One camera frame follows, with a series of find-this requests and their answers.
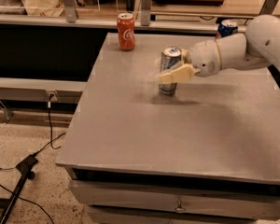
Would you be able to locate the silver blue redbull can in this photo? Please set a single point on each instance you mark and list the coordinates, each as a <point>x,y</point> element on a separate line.
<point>170,56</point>

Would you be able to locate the blue pepsi can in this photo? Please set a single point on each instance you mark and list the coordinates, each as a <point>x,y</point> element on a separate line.
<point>226,28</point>

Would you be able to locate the grey drawer with handle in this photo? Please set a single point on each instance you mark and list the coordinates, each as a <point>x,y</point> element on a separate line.
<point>176,200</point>

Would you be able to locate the grey metal rail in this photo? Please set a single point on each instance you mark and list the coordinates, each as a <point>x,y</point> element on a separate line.
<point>154,26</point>

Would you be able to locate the black tripod leg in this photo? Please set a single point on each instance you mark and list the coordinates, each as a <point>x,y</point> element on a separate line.
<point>25,167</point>

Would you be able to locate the orange coca-cola can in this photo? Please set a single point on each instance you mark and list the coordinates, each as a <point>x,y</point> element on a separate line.
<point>125,25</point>

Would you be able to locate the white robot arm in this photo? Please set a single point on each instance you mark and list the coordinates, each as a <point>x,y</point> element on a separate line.
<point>257,47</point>

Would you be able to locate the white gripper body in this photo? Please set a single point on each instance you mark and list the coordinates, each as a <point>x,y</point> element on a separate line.
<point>204,58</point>

